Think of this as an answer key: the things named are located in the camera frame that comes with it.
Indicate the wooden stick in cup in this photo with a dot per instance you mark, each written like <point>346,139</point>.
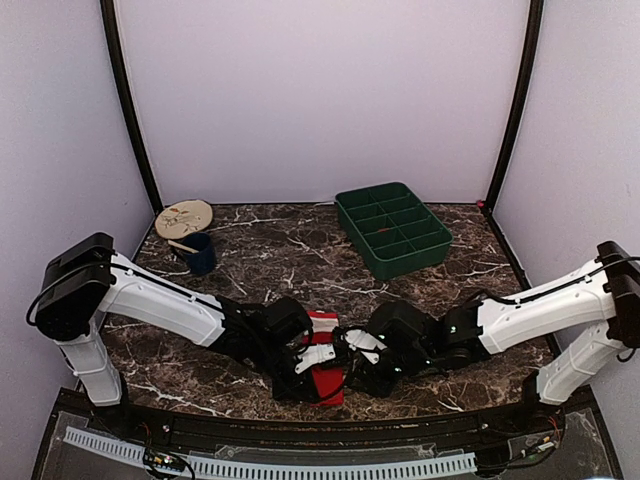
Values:
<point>183,247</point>

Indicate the dark blue cup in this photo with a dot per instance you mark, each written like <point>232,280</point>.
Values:
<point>202,260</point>

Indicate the black frame post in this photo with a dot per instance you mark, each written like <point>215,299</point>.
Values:
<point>527,61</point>
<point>126,100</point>

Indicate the right black frame post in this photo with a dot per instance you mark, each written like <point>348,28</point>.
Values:
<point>527,61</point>

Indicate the beige floral plate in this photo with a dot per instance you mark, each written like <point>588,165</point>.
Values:
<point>183,218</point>

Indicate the green compartment tray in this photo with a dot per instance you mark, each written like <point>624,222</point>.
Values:
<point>417,239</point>

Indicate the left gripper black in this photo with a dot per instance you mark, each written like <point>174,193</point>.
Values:
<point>297,389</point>

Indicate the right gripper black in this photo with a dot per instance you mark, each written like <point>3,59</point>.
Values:
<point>376,386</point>

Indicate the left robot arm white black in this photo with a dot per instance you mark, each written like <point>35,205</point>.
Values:
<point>91,277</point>

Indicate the left black frame post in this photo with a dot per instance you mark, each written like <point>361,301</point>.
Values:
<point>126,100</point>

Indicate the black front rail base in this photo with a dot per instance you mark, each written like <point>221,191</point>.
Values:
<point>570,442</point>

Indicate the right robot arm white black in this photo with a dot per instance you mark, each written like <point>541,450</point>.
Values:
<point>603,295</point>

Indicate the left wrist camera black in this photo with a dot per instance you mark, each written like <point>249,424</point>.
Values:
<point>285,319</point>

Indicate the white slotted cable duct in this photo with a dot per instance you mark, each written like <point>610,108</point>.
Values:
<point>246,463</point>

